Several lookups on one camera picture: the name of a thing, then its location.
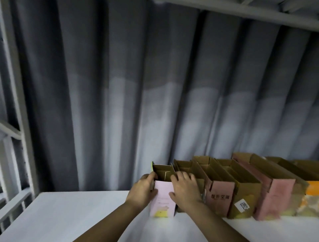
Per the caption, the person's left hand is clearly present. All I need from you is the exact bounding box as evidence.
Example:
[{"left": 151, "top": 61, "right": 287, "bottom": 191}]
[{"left": 125, "top": 172, "right": 159, "bottom": 211}]

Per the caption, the person's right hand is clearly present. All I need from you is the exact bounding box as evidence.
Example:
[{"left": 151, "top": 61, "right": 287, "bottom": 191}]
[{"left": 168, "top": 171, "right": 203, "bottom": 212}]

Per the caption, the pink and yellow printed box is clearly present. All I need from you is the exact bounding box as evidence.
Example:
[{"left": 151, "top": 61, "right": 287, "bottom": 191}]
[{"left": 149, "top": 161, "right": 179, "bottom": 219}]

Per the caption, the brown box with white label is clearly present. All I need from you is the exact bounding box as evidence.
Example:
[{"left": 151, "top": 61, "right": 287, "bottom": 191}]
[{"left": 172, "top": 159, "right": 206, "bottom": 213}]

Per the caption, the pink lettered cardboard box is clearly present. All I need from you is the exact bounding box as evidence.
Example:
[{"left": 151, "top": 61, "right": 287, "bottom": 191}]
[
  {"left": 192, "top": 155, "right": 236, "bottom": 218},
  {"left": 231, "top": 152, "right": 297, "bottom": 221}
]

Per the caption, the brown box with 7020 sticker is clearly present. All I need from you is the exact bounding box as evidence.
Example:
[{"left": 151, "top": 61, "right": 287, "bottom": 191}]
[{"left": 216, "top": 158, "right": 263, "bottom": 220}]

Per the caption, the small brown labelled carton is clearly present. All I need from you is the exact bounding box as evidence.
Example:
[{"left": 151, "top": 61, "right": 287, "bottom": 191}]
[{"left": 265, "top": 156, "right": 310, "bottom": 217}]

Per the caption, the orange and white carton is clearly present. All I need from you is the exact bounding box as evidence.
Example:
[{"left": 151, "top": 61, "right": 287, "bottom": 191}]
[{"left": 297, "top": 181, "right": 319, "bottom": 218}]

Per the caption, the person's left forearm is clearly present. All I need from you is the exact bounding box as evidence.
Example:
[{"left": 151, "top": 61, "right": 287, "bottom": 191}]
[{"left": 74, "top": 201, "right": 145, "bottom": 242}]

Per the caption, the person's right forearm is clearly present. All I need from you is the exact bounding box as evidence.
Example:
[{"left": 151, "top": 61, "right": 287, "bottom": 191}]
[{"left": 184, "top": 201, "right": 250, "bottom": 242}]

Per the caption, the white metal shelf rack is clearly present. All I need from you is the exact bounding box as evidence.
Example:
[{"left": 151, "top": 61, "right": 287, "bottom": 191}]
[{"left": 0, "top": 0, "right": 41, "bottom": 235}]

